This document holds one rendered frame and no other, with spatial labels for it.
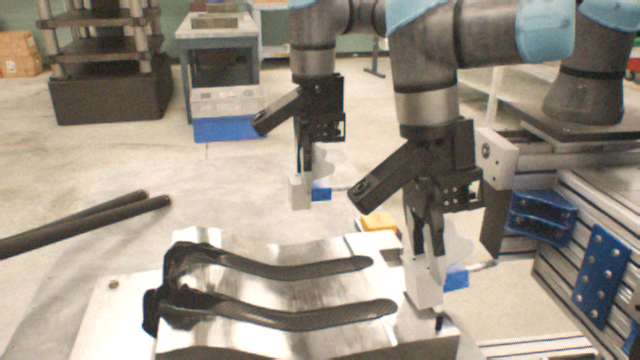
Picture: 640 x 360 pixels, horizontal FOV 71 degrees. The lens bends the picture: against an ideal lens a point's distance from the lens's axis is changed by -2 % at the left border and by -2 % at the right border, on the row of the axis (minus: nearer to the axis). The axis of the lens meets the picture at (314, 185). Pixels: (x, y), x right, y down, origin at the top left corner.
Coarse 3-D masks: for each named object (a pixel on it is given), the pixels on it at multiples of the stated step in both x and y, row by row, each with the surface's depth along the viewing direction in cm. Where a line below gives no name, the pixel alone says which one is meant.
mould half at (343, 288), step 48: (192, 240) 70; (240, 240) 74; (336, 240) 79; (384, 240) 78; (96, 288) 71; (144, 288) 71; (240, 288) 63; (288, 288) 67; (336, 288) 67; (384, 288) 67; (96, 336) 62; (144, 336) 62; (192, 336) 52; (240, 336) 54; (288, 336) 58; (336, 336) 59; (384, 336) 58; (432, 336) 58
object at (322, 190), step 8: (288, 176) 86; (296, 176) 85; (288, 184) 86; (296, 184) 82; (312, 184) 85; (320, 184) 85; (328, 184) 85; (352, 184) 87; (288, 192) 87; (296, 192) 83; (304, 192) 83; (312, 192) 84; (320, 192) 84; (328, 192) 85; (296, 200) 84; (304, 200) 84; (312, 200) 85; (320, 200) 85; (328, 200) 85; (296, 208) 84; (304, 208) 85
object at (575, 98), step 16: (560, 80) 91; (576, 80) 88; (592, 80) 86; (608, 80) 85; (560, 96) 90; (576, 96) 88; (592, 96) 86; (608, 96) 86; (544, 112) 94; (560, 112) 90; (576, 112) 88; (592, 112) 87; (608, 112) 87
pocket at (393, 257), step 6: (384, 252) 76; (390, 252) 76; (396, 252) 77; (402, 252) 76; (384, 258) 77; (390, 258) 77; (396, 258) 77; (402, 258) 76; (390, 264) 76; (396, 264) 76; (402, 264) 76
